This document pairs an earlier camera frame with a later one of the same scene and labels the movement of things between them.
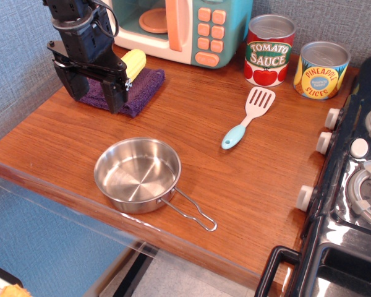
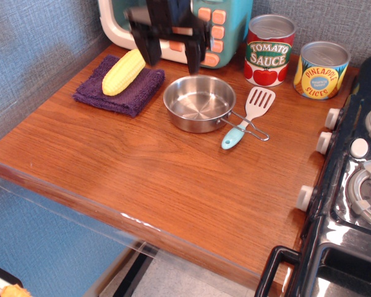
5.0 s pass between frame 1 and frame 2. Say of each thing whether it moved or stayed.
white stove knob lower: stayed
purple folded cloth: stayed
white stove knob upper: stayed
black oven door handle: stayed
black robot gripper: moved
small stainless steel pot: moved
